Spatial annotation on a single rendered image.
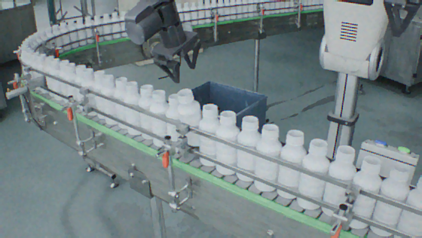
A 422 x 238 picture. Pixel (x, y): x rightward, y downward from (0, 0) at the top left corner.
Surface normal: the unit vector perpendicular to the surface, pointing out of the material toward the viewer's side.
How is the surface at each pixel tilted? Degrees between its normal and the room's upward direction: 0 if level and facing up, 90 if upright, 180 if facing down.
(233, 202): 90
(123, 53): 90
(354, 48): 90
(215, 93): 90
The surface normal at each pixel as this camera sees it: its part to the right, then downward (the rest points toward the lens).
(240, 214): -0.61, 0.37
